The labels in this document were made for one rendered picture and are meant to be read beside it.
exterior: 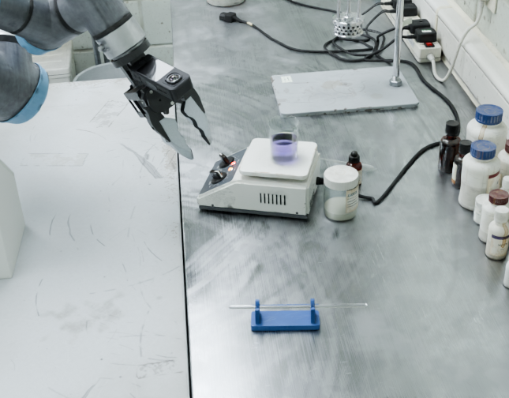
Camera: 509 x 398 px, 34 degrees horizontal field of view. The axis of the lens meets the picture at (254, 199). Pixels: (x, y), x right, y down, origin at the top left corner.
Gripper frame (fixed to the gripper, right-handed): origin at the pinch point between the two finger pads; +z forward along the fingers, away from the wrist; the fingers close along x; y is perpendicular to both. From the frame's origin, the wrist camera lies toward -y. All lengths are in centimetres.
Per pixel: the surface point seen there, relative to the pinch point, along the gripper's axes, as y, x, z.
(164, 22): 228, -105, 16
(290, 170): -10.4, -7.2, 10.4
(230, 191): -3.5, 1.2, 8.9
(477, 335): -45, -2, 34
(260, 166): -6.6, -4.6, 7.7
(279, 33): 57, -57, 9
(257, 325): -27.9, 18.5, 17.6
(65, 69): 211, -49, 4
